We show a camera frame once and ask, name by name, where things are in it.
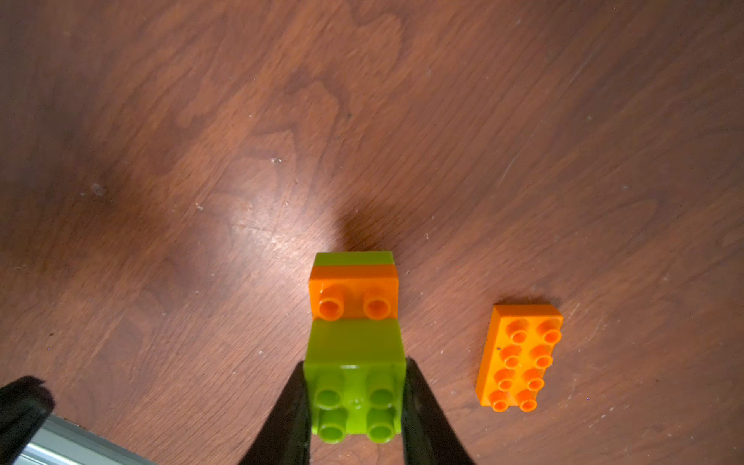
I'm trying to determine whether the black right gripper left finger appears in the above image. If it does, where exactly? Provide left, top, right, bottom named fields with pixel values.
left=239, top=362, right=312, bottom=465

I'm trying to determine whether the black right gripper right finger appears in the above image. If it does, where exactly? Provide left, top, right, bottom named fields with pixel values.
left=401, top=358, right=475, bottom=465

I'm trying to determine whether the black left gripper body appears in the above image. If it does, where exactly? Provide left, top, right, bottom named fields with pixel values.
left=0, top=376, right=55, bottom=465

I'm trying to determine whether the green square lego brick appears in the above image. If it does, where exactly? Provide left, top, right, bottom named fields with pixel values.
left=303, top=319, right=407, bottom=444

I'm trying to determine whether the orange long lego brick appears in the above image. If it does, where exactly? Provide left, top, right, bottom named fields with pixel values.
left=308, top=265, right=399, bottom=322
left=476, top=304, right=564, bottom=413

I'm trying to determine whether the green long lego brick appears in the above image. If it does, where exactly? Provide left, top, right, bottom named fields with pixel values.
left=313, top=251, right=395, bottom=267

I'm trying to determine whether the aluminium frame rail left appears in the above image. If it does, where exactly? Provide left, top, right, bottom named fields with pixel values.
left=13, top=415, right=153, bottom=465

